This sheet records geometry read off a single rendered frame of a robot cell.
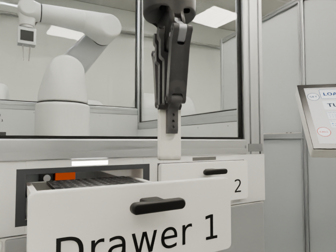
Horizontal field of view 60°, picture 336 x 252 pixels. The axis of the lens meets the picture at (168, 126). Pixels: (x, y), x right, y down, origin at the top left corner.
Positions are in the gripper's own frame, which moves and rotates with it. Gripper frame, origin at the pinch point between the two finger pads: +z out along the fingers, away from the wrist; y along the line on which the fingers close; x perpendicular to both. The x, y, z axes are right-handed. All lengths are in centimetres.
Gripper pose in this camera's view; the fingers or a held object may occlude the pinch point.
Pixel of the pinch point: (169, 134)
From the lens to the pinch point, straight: 40.4
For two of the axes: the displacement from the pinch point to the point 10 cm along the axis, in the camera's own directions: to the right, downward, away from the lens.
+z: 0.0, 10.0, -0.5
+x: -9.7, -0.2, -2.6
